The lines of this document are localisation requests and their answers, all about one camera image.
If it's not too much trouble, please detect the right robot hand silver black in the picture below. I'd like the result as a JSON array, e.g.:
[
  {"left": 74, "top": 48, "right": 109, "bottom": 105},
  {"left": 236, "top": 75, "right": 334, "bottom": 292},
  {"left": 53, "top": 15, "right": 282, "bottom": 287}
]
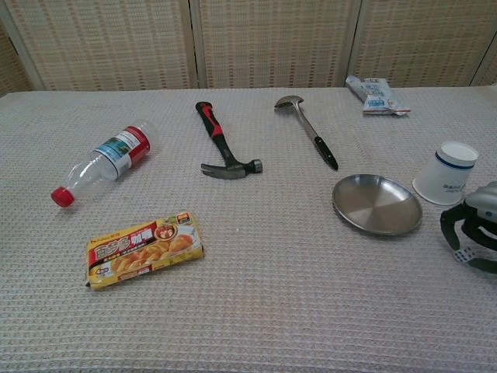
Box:
[{"left": 440, "top": 185, "right": 497, "bottom": 275}]

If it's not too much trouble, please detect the white paper cup blue band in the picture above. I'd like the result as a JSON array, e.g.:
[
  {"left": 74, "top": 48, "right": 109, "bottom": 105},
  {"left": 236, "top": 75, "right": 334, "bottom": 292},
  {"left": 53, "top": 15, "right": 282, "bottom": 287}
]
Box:
[{"left": 412, "top": 141, "right": 480, "bottom": 206}]

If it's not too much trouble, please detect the round stainless steel plate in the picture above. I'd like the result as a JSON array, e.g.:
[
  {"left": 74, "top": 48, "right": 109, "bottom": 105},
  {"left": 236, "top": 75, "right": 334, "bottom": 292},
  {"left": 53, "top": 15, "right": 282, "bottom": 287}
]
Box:
[{"left": 332, "top": 173, "right": 424, "bottom": 237}]

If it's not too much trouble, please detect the woven bamboo screen panel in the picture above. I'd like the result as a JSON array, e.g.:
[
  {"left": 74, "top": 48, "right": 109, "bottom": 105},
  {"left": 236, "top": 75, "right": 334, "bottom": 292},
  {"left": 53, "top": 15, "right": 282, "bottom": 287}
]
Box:
[
  {"left": 0, "top": 0, "right": 197, "bottom": 92},
  {"left": 348, "top": 0, "right": 497, "bottom": 89},
  {"left": 192, "top": 0, "right": 363, "bottom": 90},
  {"left": 0, "top": 19, "right": 38, "bottom": 97},
  {"left": 470, "top": 48, "right": 497, "bottom": 87}
]

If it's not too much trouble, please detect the white blue plastic packet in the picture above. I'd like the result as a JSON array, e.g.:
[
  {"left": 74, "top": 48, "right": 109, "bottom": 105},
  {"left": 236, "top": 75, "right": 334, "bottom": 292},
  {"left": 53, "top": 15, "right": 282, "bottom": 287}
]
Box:
[{"left": 345, "top": 75, "right": 412, "bottom": 117}]

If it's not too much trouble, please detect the beige waffle weave tablecloth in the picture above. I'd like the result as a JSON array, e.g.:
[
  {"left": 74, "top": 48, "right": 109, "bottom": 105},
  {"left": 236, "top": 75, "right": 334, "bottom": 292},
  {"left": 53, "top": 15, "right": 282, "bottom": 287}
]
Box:
[{"left": 0, "top": 85, "right": 497, "bottom": 373}]

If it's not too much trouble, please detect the red black claw hammer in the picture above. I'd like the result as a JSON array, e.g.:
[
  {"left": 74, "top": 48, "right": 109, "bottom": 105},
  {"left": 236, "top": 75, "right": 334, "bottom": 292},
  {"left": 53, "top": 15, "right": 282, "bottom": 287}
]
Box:
[{"left": 195, "top": 101, "right": 265, "bottom": 181}]

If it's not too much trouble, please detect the yellow red curry box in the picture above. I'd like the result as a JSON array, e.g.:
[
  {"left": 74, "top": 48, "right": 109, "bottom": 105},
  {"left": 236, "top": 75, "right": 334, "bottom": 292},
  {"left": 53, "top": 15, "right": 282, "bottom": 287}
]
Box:
[{"left": 84, "top": 211, "right": 206, "bottom": 292}]

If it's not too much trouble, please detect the clear plastic bottle red cap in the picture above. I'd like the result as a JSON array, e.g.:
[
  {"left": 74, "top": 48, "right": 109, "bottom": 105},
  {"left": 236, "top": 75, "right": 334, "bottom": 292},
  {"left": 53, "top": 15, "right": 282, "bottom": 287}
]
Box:
[{"left": 50, "top": 120, "right": 161, "bottom": 209}]

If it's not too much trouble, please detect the steel ladle black handle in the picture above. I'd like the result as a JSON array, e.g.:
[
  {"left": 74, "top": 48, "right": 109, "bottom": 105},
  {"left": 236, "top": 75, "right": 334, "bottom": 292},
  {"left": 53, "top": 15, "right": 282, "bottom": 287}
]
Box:
[{"left": 273, "top": 95, "right": 339, "bottom": 172}]

